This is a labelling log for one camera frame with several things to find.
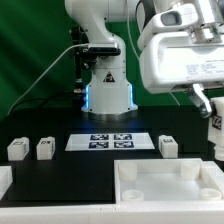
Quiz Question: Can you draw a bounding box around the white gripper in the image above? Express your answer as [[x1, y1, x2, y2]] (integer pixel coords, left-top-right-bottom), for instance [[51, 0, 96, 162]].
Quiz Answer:
[[139, 32, 224, 118]]

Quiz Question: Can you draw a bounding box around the white square tabletop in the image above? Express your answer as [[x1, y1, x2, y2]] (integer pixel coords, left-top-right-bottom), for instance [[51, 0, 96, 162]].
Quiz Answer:
[[114, 158, 224, 203]]

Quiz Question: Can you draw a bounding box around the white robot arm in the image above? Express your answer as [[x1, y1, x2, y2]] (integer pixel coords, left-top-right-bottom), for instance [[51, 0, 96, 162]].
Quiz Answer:
[[65, 0, 224, 119]]

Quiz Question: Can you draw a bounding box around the white tag sheet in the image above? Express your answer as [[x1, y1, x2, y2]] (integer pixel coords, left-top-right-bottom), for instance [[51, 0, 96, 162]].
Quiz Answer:
[[65, 133, 154, 151]]

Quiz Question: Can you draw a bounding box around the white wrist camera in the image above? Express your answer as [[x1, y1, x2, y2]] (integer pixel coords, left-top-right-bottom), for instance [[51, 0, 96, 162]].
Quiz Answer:
[[137, 3, 198, 50]]

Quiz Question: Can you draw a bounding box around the black camera stand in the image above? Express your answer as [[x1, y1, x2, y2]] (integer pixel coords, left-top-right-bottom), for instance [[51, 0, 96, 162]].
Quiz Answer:
[[69, 27, 121, 94]]

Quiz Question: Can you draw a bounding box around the white cable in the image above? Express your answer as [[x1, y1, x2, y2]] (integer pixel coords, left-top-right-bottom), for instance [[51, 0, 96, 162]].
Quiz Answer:
[[7, 43, 91, 116]]

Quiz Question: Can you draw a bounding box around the black cable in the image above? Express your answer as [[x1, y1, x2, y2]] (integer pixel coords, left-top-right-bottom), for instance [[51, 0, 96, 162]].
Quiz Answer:
[[9, 91, 86, 111]]

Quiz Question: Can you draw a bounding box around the white front wall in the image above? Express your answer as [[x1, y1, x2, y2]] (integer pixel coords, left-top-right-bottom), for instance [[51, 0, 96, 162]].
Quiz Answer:
[[0, 201, 224, 224]]

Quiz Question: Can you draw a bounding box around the white obstacle wall left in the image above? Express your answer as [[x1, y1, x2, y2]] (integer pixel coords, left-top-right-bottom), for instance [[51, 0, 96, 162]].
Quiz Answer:
[[0, 166, 13, 200]]

